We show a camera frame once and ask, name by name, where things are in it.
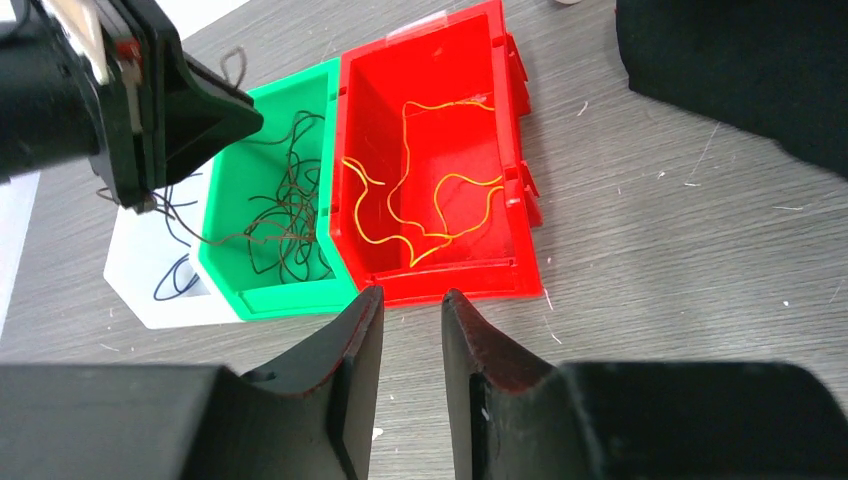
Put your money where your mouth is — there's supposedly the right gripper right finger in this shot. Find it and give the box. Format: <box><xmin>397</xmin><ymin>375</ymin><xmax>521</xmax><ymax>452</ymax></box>
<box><xmin>441</xmin><ymin>289</ymin><xmax>847</xmax><ymax>479</ymax></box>

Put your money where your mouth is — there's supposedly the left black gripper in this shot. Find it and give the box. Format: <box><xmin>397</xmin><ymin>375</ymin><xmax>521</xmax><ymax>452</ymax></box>
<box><xmin>39</xmin><ymin>0</ymin><xmax>265</xmax><ymax>213</ymax></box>

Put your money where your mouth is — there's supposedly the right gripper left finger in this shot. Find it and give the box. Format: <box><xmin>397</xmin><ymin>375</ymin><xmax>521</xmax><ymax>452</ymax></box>
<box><xmin>1</xmin><ymin>287</ymin><xmax>384</xmax><ymax>479</ymax></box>

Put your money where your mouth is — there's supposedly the brown wire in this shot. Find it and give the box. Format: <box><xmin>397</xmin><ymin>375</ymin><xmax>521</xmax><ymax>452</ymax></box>
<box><xmin>95</xmin><ymin>46</ymin><xmax>319</xmax><ymax>248</ymax></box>
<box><xmin>245</xmin><ymin>109</ymin><xmax>336</xmax><ymax>285</ymax></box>

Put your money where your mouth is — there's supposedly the dark blue wire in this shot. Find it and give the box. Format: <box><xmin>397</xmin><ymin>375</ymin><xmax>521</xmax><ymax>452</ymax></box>
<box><xmin>153</xmin><ymin>172</ymin><xmax>203</xmax><ymax>303</ymax></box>

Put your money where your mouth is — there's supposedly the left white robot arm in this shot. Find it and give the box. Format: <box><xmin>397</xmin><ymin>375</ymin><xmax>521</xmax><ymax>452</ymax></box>
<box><xmin>1</xmin><ymin>1</ymin><xmax>263</xmax><ymax>213</ymax></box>

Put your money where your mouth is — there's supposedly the green plastic bin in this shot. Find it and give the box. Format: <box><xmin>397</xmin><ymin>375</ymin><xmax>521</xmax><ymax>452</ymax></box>
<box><xmin>196</xmin><ymin>58</ymin><xmax>358</xmax><ymax>321</ymax></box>

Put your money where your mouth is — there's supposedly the white plastic bin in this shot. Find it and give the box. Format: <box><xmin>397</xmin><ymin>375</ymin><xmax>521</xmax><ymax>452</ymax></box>
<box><xmin>103</xmin><ymin>155</ymin><xmax>246</xmax><ymax>331</ymax></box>

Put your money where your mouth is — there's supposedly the red plastic bin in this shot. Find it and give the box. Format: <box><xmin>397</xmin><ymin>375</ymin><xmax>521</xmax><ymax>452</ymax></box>
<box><xmin>329</xmin><ymin>1</ymin><xmax>543</xmax><ymax>307</ymax></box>

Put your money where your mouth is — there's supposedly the black shirt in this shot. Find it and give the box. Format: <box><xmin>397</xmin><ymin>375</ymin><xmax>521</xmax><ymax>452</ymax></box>
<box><xmin>616</xmin><ymin>1</ymin><xmax>847</xmax><ymax>176</ymax></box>

